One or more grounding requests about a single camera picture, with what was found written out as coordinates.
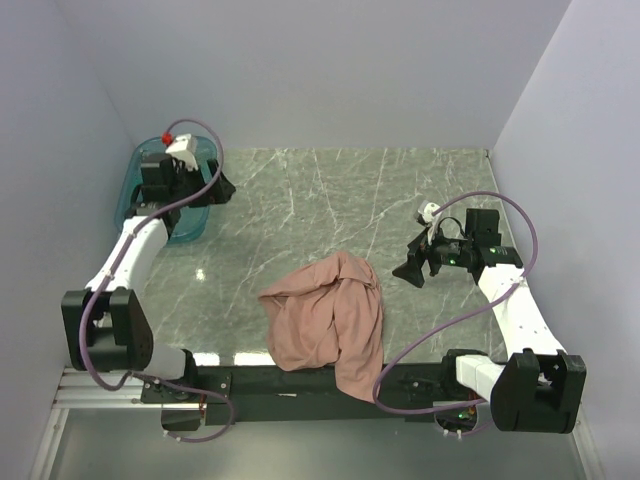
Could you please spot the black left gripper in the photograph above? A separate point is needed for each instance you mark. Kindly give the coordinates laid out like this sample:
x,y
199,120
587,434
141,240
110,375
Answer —
x,y
218,193

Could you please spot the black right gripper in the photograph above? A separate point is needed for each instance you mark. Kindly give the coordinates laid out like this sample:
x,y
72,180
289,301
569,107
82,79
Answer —
x,y
411,270

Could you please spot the pink printed t-shirt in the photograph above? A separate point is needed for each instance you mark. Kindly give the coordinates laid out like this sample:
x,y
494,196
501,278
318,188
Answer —
x,y
328,313

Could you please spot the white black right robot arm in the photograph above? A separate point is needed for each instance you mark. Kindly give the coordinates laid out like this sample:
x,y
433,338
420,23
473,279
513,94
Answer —
x,y
539,388

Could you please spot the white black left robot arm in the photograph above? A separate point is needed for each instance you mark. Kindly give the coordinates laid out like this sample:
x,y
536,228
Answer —
x,y
105,325

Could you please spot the teal transparent plastic basket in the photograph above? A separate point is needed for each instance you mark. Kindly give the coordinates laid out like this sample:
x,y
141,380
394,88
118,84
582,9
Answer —
x,y
193,220

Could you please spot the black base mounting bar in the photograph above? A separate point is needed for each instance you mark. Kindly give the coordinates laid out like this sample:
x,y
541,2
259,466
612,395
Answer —
x,y
267,393

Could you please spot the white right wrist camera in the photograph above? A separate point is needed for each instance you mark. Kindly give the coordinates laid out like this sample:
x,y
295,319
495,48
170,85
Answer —
x,y
427,213

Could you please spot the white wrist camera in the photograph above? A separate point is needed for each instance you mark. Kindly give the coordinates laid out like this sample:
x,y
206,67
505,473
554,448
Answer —
x,y
427,213
181,148

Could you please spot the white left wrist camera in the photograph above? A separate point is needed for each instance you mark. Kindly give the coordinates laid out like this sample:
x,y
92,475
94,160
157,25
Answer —
x,y
181,148

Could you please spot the aluminium frame rail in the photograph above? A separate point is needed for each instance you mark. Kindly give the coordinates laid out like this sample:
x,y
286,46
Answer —
x,y
78,390

